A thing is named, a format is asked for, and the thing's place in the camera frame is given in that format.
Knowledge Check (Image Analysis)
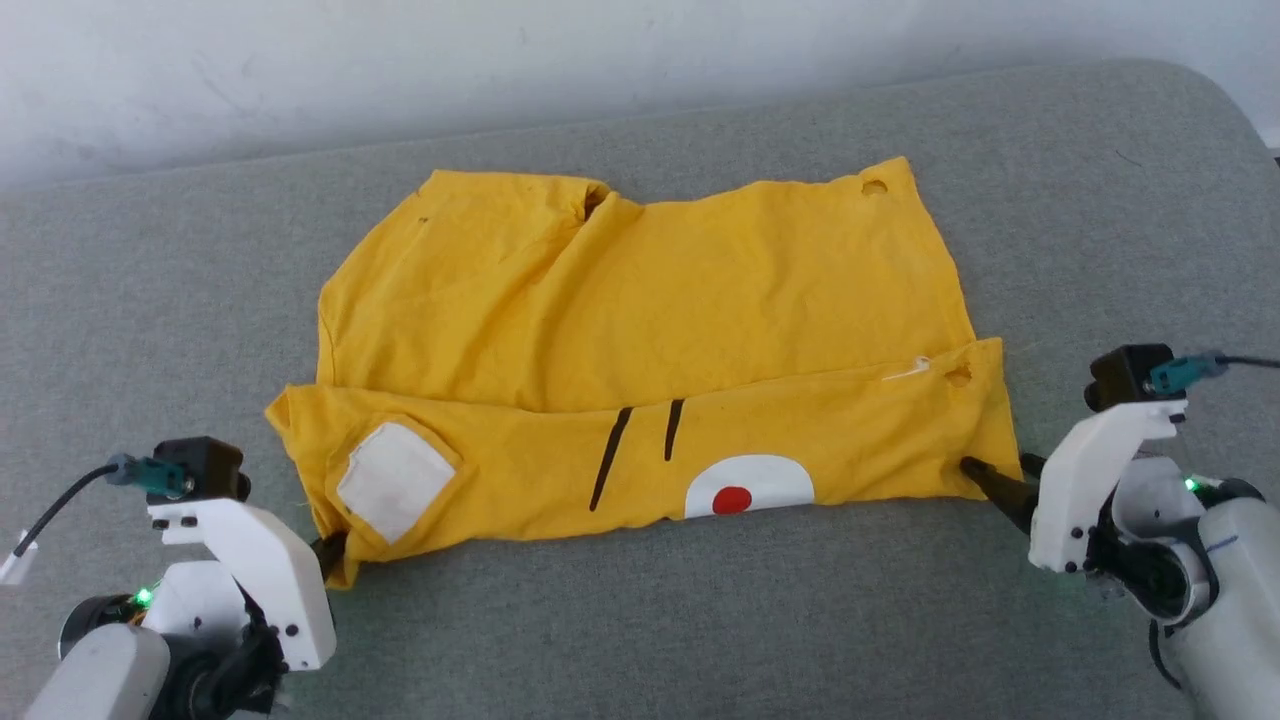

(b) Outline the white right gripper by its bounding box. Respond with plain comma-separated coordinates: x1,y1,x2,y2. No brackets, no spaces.
959,399,1189,575

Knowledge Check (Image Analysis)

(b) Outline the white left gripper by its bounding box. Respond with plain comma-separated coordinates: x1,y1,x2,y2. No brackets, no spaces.
147,497,349,672

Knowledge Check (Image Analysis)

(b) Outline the yellow printed garment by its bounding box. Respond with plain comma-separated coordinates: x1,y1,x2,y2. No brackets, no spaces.
264,155,1024,591

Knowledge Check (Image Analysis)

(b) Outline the grey fabric sofa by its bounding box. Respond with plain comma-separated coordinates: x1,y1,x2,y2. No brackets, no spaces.
0,58,1280,720

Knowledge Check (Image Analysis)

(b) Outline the teal left camera connector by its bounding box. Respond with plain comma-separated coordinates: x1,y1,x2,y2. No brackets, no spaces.
104,453,193,499

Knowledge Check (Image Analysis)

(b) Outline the teal camera connector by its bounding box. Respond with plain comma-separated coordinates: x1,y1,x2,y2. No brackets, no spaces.
1147,351,1230,395
104,453,193,499

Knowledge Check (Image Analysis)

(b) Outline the teal right camera connector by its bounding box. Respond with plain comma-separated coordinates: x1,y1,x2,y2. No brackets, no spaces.
1147,351,1230,395

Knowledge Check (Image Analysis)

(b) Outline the black left camera cable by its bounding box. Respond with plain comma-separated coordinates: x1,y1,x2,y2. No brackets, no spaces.
14,463,123,561

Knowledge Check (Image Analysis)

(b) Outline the white left cable label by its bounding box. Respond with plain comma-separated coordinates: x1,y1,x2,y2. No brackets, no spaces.
0,529,41,587

